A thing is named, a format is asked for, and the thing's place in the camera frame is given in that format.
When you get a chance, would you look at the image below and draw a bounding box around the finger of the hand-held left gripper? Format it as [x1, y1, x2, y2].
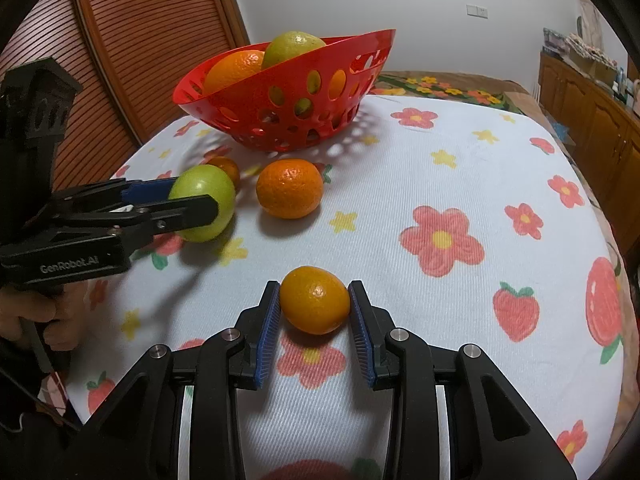
[47, 177, 180, 213]
[30, 194, 221, 251]

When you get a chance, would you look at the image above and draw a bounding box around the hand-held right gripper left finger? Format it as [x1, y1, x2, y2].
[75, 280, 282, 480]

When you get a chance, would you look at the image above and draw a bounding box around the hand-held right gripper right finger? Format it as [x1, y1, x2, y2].
[347, 280, 578, 480]

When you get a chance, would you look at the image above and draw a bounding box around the green apple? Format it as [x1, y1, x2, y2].
[168, 164, 237, 243]

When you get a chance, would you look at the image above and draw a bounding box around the yellow-orange tangerine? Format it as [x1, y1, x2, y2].
[279, 266, 351, 336]

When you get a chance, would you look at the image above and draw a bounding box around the large orange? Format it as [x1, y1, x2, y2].
[202, 50, 266, 96]

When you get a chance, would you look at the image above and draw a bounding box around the red perforated plastic basket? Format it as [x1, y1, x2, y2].
[172, 29, 397, 153]

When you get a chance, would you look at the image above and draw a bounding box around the yellow-green pear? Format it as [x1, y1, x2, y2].
[262, 31, 327, 70]

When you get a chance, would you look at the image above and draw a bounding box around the person's left hand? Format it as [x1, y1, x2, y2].
[0, 285, 93, 361]

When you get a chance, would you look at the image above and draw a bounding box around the small orange tangerine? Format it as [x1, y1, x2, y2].
[206, 156, 242, 188]

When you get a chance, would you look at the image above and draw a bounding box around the brown wooden wardrobe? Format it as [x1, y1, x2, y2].
[0, 0, 251, 196]

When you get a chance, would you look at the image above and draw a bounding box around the white flower-print blanket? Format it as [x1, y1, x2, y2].
[65, 95, 626, 480]

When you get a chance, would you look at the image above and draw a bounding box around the brown wooden cabinet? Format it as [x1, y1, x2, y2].
[537, 50, 640, 261]

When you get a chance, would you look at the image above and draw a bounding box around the clutter on cabinet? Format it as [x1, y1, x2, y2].
[542, 27, 640, 106]

